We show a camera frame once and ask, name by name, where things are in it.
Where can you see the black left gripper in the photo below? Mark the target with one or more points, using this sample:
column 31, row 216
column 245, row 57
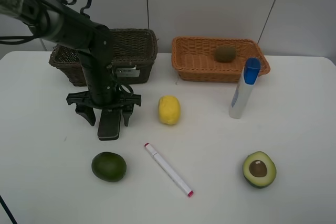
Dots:
column 105, row 91

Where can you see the black whiteboard eraser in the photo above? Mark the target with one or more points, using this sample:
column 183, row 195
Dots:
column 109, row 125

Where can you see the whole green avocado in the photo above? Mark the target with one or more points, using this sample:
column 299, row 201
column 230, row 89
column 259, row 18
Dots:
column 108, row 166

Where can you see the yellow lemon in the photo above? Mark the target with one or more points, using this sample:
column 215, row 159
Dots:
column 169, row 110

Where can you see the brown kiwi fruit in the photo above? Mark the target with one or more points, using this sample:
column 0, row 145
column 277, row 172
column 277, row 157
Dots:
column 225, row 54

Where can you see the white bottle blue cap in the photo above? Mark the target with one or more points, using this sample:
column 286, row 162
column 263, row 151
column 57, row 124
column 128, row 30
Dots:
column 244, row 88

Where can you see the halved avocado with pit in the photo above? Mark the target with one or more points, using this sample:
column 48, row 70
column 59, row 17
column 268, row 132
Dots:
column 259, row 170

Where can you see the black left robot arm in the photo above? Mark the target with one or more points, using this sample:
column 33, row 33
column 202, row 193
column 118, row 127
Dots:
column 54, row 21

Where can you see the white pink-tipped marker pen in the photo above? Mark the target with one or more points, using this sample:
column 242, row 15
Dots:
column 169, row 170

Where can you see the dark brown wicker basket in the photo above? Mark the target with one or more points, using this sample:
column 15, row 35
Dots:
column 134, row 54

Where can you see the orange wicker basket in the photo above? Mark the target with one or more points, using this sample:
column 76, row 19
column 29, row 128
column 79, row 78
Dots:
column 194, row 59

